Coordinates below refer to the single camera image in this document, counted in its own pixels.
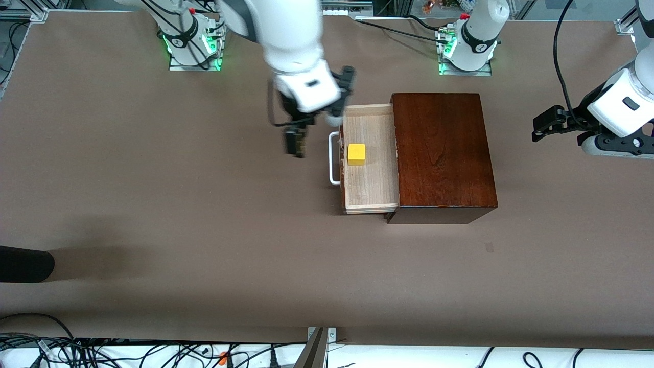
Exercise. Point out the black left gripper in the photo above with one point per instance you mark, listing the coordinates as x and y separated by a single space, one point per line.
578 114

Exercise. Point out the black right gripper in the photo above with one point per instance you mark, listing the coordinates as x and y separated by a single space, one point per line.
292 113

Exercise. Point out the yellow wooden cube block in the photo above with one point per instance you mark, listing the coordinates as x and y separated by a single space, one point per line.
356 153

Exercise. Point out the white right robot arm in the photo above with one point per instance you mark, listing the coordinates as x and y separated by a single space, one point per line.
286 30

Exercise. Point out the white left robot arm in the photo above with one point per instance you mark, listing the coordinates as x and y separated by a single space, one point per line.
477 36

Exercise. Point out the brown table cover mat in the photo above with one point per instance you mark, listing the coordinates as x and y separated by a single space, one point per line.
204 179

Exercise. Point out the dark brown wooden cabinet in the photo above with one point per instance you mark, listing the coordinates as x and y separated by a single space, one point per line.
444 153

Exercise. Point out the white power strip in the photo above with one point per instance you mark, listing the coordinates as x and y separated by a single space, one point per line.
340 12

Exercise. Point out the dark slanted pole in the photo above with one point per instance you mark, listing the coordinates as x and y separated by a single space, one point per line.
312 355

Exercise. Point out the black power plug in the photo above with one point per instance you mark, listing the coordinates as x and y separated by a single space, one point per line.
273 360

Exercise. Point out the black fabric covered cylinder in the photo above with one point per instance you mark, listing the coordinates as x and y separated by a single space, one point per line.
25 264

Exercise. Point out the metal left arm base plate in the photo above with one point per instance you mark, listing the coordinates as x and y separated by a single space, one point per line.
485 73

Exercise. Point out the silver corner bracket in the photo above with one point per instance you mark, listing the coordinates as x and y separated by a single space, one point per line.
624 26

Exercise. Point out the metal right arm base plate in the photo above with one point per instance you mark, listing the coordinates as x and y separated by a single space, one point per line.
176 67

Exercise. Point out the silver metal frame bar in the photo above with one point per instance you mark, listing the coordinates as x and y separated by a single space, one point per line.
352 4

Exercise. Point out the silver metal bracket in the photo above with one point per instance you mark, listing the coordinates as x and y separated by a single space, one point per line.
332 335

